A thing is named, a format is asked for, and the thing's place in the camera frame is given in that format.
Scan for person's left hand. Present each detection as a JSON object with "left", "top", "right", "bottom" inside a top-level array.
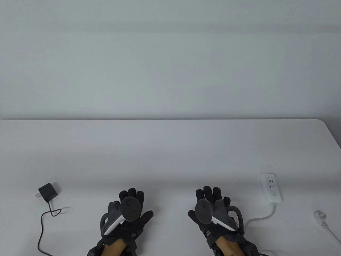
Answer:
[{"left": 101, "top": 188, "right": 154, "bottom": 249}]

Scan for person's right hand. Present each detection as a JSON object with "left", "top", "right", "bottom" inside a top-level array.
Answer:
[{"left": 188, "top": 186, "right": 240, "bottom": 242}]

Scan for white power strip cord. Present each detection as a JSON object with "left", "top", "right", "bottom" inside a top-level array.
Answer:
[{"left": 244, "top": 203, "right": 278, "bottom": 235}]

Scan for white power strip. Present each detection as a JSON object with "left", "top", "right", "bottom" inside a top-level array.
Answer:
[{"left": 260, "top": 173, "right": 283, "bottom": 205}]

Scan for black power adapter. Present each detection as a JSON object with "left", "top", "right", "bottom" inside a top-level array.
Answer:
[{"left": 35, "top": 182, "right": 61, "bottom": 204}]

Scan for black power adapter cable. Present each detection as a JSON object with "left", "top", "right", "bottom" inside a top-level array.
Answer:
[{"left": 37, "top": 201, "right": 70, "bottom": 256}]

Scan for person's right forearm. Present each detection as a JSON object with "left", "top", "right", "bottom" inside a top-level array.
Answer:
[{"left": 214, "top": 236, "right": 241, "bottom": 256}]

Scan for person's left forearm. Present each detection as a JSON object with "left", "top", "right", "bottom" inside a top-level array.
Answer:
[{"left": 102, "top": 239, "right": 129, "bottom": 256}]

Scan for grey and white controller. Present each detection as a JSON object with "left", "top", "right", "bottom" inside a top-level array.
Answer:
[
  {"left": 103, "top": 197, "right": 141, "bottom": 236},
  {"left": 195, "top": 199, "right": 238, "bottom": 231}
]

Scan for dark grey glove cable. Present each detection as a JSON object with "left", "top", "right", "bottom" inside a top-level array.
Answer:
[
  {"left": 229, "top": 206, "right": 246, "bottom": 235},
  {"left": 100, "top": 213, "right": 113, "bottom": 234}
]

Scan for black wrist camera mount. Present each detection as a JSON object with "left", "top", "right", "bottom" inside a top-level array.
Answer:
[
  {"left": 87, "top": 240, "right": 107, "bottom": 256},
  {"left": 238, "top": 239, "right": 259, "bottom": 256}
]

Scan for white wall plug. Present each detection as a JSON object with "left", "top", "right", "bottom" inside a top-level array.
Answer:
[{"left": 314, "top": 210, "right": 341, "bottom": 245}]

